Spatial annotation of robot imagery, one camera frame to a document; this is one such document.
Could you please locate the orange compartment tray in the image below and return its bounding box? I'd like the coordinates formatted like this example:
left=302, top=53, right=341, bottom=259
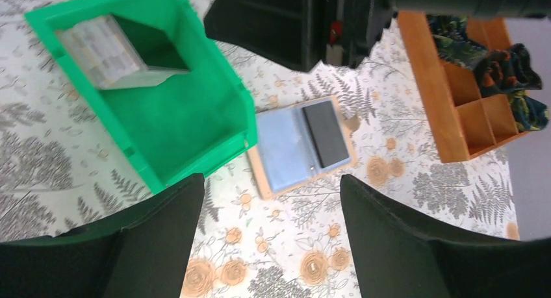
left=397, top=11, right=526, bottom=163

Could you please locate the dark floral rolled sock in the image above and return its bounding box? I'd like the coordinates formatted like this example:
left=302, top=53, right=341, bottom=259
left=507, top=90, right=550, bottom=132
left=426, top=14, right=488, bottom=70
left=473, top=43, right=543, bottom=97

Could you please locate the beige blue card holder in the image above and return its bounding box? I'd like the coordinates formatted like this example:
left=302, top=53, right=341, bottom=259
left=247, top=95, right=361, bottom=200

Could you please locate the green plastic bin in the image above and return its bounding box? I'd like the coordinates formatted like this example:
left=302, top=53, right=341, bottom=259
left=25, top=0, right=257, bottom=193

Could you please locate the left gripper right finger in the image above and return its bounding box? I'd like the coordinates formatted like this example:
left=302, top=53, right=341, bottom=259
left=340, top=175, right=550, bottom=297

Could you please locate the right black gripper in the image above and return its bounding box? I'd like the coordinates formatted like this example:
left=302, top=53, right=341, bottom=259
left=204, top=0, right=394, bottom=72

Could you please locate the stack of cards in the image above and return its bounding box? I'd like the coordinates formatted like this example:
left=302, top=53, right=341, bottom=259
left=56, top=14, right=190, bottom=90

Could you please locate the black credit card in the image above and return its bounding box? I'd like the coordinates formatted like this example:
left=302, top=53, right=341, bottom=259
left=301, top=100, right=350, bottom=169

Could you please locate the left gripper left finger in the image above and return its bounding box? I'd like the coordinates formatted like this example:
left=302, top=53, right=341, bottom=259
left=1, top=173, right=205, bottom=297

